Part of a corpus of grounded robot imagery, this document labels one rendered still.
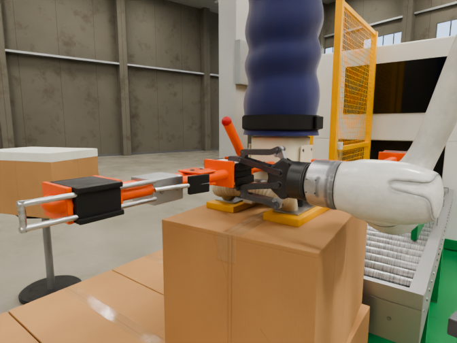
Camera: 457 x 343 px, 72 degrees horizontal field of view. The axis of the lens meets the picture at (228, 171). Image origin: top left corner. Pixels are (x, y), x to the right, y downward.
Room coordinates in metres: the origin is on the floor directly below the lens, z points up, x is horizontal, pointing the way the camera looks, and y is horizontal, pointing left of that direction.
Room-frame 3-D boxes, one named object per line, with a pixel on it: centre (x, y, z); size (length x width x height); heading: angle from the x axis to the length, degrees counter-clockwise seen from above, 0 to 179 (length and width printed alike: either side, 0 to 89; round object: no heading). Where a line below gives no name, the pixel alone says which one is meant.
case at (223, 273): (0.92, -0.16, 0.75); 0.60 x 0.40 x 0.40; 148
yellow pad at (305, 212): (0.87, -0.23, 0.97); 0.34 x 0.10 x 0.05; 143
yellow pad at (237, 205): (0.99, -0.08, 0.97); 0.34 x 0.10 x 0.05; 143
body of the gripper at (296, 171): (0.63, -0.12, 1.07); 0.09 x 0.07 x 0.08; 52
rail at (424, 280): (1.95, -1.37, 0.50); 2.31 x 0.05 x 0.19; 143
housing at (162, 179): (0.56, 0.13, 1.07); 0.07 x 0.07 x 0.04; 53
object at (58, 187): (0.46, 0.22, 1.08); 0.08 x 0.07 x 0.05; 143
